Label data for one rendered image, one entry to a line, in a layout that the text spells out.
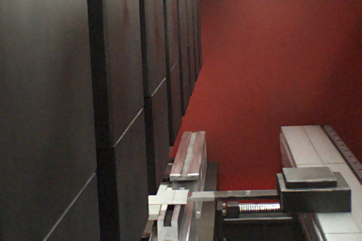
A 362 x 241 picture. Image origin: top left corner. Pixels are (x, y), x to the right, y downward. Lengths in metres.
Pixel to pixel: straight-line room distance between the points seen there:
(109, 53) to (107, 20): 0.02
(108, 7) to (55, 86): 0.13
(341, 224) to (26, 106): 0.97
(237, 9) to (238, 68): 0.16
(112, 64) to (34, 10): 0.16
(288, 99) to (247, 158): 0.20
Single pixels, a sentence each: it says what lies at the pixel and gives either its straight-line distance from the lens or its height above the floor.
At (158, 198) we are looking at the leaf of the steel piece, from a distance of 1.29.
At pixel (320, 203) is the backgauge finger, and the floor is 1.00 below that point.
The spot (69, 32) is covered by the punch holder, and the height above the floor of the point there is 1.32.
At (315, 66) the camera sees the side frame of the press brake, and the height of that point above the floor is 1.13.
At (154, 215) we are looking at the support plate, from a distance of 1.21.
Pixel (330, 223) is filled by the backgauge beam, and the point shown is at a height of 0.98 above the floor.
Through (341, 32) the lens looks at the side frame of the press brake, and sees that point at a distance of 2.12.
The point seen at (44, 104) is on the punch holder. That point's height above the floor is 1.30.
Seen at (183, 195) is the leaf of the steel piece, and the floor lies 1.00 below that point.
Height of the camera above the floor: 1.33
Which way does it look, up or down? 8 degrees down
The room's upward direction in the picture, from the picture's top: 3 degrees counter-clockwise
